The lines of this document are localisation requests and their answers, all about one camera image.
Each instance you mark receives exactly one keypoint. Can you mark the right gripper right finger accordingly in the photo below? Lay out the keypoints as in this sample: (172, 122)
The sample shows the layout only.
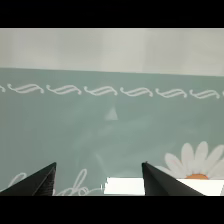
(160, 183)

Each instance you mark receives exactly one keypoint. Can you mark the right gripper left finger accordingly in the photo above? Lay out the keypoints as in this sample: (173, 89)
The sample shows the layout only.
(40, 184)

